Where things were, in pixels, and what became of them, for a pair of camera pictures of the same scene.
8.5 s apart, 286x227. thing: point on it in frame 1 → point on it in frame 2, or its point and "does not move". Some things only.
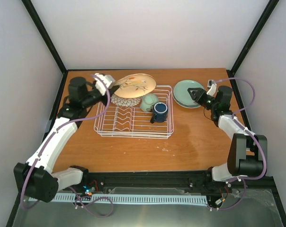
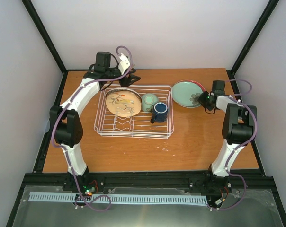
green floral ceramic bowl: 147,100 does not move
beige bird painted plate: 135,85 → 123,101
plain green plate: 182,95 does not move
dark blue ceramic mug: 160,112 does not move
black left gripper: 112,89 → 126,81
